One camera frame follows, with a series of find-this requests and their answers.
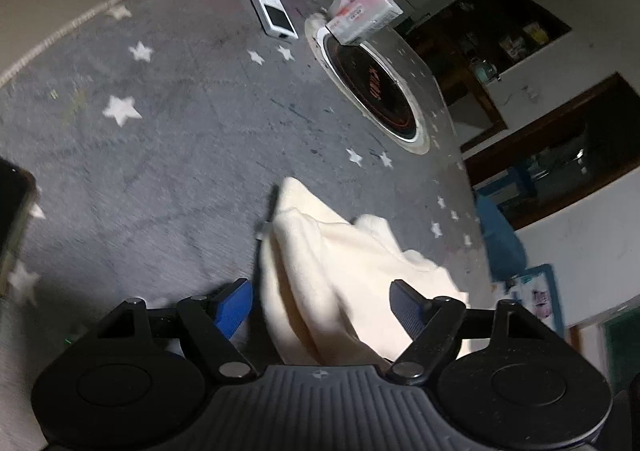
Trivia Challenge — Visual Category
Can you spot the cream sweatshirt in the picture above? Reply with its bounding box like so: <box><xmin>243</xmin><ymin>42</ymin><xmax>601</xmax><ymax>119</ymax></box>
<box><xmin>259</xmin><ymin>177</ymin><xmax>491</xmax><ymax>369</ymax></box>

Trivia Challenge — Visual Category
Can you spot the blue sofa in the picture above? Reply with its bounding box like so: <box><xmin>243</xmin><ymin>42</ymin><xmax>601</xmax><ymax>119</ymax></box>
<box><xmin>474</xmin><ymin>194</ymin><xmax>527</xmax><ymax>282</ymax></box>

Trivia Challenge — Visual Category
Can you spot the butterfly patterned cushion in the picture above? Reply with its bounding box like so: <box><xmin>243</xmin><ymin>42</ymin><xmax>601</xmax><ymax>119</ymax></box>
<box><xmin>504</xmin><ymin>263</ymin><xmax>565</xmax><ymax>337</ymax></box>

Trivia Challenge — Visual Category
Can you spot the grey star-patterned table cover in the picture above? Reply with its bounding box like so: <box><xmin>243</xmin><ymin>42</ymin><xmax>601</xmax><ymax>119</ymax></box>
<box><xmin>1</xmin><ymin>0</ymin><xmax>491</xmax><ymax>450</ymax></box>

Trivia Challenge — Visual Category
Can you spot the dark wooden side table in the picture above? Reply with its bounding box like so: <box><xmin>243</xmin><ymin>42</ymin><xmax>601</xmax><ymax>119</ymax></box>
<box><xmin>437</xmin><ymin>67</ymin><xmax>506</xmax><ymax>153</ymax></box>

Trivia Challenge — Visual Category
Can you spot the black smartphone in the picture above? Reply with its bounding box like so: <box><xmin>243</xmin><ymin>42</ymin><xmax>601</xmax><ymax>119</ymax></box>
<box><xmin>0</xmin><ymin>158</ymin><xmax>37</xmax><ymax>293</ymax></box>

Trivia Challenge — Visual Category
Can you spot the round black induction cooktop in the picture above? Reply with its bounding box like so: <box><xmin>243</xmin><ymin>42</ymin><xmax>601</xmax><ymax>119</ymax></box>
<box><xmin>305</xmin><ymin>13</ymin><xmax>431</xmax><ymax>155</ymax></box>

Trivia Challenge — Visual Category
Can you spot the white remote control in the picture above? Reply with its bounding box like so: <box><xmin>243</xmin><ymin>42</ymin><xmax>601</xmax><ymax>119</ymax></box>
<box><xmin>250</xmin><ymin>0</ymin><xmax>298</xmax><ymax>40</ymax></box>

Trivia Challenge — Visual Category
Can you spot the tissue paper pack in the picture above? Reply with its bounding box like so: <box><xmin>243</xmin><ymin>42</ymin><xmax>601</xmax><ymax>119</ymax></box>
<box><xmin>326</xmin><ymin>0</ymin><xmax>402</xmax><ymax>46</ymax></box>

